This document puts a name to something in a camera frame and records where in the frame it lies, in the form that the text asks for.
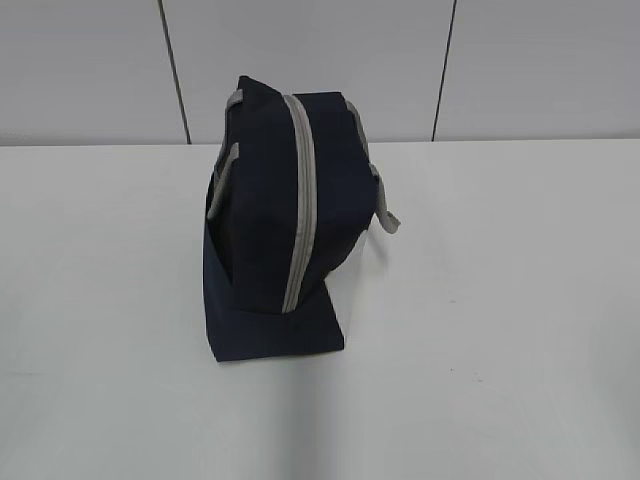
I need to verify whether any navy insulated lunch bag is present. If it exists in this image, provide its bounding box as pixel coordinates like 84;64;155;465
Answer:
202;75;400;362

